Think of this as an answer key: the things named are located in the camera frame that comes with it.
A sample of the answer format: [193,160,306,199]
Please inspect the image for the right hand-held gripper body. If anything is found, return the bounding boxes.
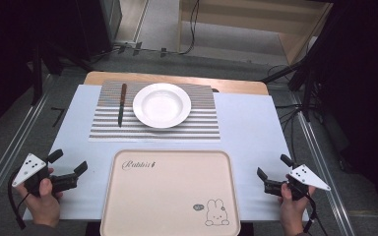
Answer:
[263,163,332,202]

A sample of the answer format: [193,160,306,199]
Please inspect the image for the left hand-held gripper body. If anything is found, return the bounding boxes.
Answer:
[11,152,80,198]

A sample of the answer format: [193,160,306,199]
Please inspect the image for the person's right hand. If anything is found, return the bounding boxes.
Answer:
[278,182,317,235]

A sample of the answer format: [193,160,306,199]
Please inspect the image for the person's left hand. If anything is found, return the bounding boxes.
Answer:
[15,177,64,228]

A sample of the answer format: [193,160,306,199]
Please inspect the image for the white table cover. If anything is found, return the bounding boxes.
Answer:
[23,84,309,222]

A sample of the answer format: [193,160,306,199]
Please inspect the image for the striped placemat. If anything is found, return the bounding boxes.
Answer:
[89,80,221,143]

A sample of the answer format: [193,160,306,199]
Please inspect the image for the black metal stand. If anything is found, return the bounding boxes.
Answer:
[29,40,65,106]

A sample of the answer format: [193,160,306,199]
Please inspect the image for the black tripod stand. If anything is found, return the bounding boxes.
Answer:
[260,48,323,123]

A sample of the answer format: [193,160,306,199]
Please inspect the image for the beige tray with rabbit print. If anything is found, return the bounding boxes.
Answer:
[99,149,242,236]

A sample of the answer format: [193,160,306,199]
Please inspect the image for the white deep plate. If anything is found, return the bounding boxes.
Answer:
[132,83,192,130]

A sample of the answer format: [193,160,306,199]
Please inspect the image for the dark cabinet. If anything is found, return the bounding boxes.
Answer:
[38,0,124,63]

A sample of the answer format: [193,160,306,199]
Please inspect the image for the light wooden shelf unit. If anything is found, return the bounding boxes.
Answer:
[177,0,335,66]

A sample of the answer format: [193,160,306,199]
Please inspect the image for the metal floor rail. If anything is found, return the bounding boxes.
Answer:
[0,75,55,219]
[288,91,358,236]

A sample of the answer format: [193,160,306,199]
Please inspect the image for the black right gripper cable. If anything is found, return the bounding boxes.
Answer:
[291,183,329,236]

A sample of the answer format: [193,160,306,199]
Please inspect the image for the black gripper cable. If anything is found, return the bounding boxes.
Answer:
[7,166,32,230]
[291,183,329,236]

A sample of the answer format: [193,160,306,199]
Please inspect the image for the black floor cables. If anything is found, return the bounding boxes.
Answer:
[274,102,311,161]

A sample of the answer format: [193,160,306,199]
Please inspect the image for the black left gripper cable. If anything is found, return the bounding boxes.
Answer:
[7,166,32,230]

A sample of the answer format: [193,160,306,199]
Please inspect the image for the knife with wooden handle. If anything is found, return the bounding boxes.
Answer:
[117,83,128,129]

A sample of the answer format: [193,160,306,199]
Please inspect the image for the black hanging cable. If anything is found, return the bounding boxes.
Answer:
[178,0,201,56]

